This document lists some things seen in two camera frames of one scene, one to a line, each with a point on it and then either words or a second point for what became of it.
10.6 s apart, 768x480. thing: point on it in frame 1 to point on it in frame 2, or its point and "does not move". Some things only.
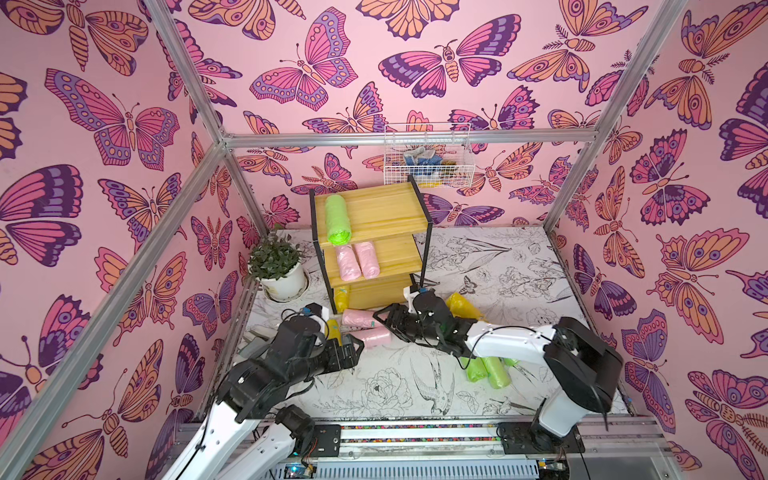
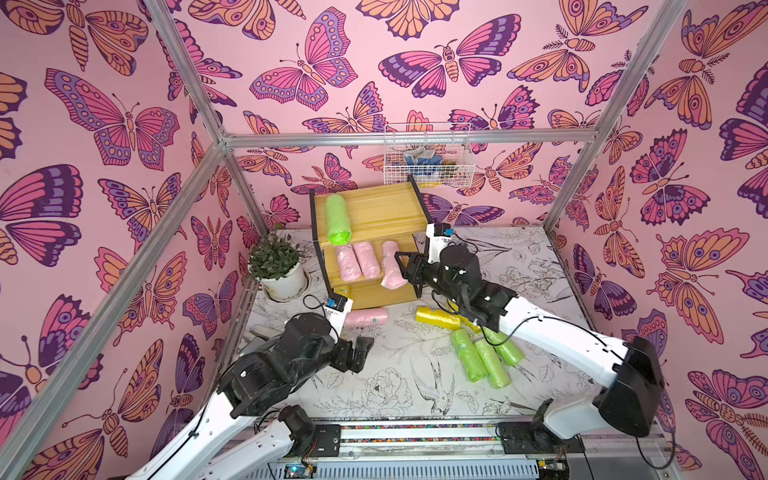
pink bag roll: [349, 268] does not move
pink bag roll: [374, 338] to [393, 276]
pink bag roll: [357, 319] does not move
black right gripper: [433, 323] to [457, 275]
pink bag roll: [367, 259] does not move
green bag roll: [337, 222] does not move
